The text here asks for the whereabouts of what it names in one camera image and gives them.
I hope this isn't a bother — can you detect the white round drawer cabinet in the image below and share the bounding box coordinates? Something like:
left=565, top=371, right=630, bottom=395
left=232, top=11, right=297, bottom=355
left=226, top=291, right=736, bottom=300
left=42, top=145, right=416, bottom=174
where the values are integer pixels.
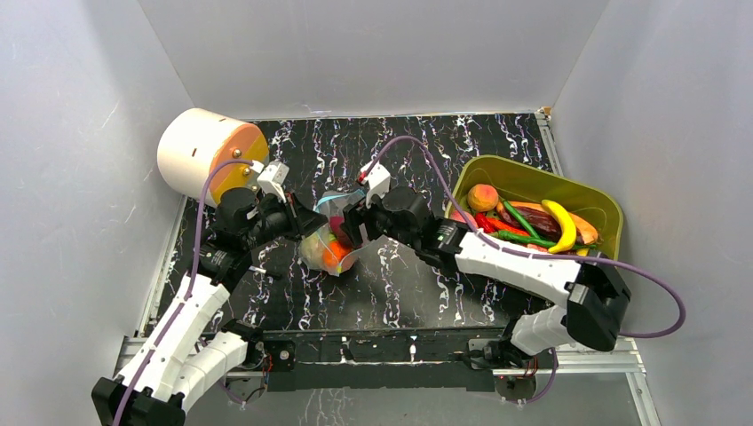
left=157, top=107, right=269, bottom=200

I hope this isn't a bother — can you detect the orange toy carrot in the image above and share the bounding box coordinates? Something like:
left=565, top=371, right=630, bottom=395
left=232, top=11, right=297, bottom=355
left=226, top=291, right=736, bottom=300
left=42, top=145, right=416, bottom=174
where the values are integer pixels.
left=511, top=201, right=599, bottom=244

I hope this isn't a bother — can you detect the clear zip top bag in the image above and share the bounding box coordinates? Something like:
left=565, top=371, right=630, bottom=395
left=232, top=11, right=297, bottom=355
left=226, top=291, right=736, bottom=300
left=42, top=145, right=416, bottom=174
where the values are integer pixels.
left=297, top=189, right=365, bottom=277

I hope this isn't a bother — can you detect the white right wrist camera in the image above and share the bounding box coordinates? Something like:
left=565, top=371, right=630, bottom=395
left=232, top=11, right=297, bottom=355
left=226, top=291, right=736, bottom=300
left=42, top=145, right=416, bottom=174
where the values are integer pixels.
left=358, top=160, right=392, bottom=208

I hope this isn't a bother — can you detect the olive green plastic bin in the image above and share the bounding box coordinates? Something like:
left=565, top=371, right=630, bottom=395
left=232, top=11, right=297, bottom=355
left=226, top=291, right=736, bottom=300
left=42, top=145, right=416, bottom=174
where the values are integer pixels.
left=442, top=154, right=625, bottom=263

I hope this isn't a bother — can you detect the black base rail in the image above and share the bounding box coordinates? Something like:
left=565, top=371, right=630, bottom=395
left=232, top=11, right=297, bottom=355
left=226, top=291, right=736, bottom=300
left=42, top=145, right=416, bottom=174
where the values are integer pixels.
left=258, top=327, right=560, bottom=394

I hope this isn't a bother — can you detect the green toy chili pepper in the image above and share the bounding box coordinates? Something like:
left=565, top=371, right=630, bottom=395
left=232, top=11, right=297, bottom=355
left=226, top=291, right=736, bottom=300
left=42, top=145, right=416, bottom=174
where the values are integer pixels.
left=486, top=201, right=561, bottom=242

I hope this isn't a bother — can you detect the yellow toy banana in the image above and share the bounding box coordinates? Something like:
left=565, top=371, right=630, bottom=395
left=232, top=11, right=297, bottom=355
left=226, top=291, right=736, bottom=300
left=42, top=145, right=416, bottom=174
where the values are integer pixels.
left=541, top=200, right=577, bottom=254

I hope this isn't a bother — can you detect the green toy cabbage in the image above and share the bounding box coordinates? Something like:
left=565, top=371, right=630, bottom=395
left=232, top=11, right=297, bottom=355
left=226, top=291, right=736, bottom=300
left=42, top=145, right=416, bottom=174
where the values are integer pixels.
left=298, top=233, right=332, bottom=271

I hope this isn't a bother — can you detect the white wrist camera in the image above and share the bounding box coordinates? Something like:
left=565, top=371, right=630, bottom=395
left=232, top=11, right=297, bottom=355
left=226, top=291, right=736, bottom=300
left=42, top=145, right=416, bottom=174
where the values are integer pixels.
left=251, top=161, right=289, bottom=203
left=358, top=160, right=392, bottom=208

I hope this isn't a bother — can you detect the aluminium frame rail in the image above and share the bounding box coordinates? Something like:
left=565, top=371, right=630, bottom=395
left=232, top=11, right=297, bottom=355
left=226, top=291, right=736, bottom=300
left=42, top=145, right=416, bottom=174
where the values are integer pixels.
left=114, top=336, right=646, bottom=379

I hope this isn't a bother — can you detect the dark red toy plum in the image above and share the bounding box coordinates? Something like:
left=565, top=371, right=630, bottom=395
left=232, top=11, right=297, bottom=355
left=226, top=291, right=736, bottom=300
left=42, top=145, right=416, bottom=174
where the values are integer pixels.
left=329, top=216, right=353, bottom=249

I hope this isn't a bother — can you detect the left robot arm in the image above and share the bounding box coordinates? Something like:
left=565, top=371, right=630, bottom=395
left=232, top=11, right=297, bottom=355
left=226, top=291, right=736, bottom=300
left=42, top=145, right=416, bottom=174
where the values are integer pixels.
left=91, top=188, right=328, bottom=425

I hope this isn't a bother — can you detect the pink toy fruit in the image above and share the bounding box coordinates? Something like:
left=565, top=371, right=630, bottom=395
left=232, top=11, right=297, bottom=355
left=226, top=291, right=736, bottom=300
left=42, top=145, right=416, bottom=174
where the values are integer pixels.
left=449, top=210, right=473, bottom=225

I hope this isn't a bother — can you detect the black and white marker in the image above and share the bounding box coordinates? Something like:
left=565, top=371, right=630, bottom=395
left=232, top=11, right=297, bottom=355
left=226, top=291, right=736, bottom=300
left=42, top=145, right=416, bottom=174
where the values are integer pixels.
left=248, top=265, right=282, bottom=280

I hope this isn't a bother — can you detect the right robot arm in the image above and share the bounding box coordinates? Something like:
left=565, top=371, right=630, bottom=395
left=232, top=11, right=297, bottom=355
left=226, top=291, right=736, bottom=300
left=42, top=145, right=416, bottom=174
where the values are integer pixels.
left=343, top=186, right=630, bottom=367

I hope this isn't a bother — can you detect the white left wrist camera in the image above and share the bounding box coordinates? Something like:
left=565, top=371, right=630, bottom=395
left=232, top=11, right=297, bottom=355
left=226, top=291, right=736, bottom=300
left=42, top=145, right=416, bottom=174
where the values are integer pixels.
left=251, top=161, right=289, bottom=203

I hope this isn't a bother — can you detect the orange toy fruit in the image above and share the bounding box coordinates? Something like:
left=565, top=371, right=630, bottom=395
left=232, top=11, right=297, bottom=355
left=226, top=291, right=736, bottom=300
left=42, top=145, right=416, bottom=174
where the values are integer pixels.
left=321, top=241, right=357, bottom=276

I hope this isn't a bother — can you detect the toy peach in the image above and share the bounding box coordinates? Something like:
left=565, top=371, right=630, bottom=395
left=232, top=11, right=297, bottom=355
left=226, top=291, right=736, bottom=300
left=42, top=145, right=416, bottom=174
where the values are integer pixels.
left=466, top=184, right=500, bottom=213

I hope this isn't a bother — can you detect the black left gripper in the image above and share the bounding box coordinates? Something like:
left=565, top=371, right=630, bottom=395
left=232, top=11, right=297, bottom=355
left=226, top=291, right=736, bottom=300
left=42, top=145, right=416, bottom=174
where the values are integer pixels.
left=243, top=189, right=328, bottom=250

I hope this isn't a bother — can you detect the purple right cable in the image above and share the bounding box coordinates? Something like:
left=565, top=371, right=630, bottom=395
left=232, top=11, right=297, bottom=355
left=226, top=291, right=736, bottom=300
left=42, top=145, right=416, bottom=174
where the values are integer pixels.
left=359, top=135, right=687, bottom=406

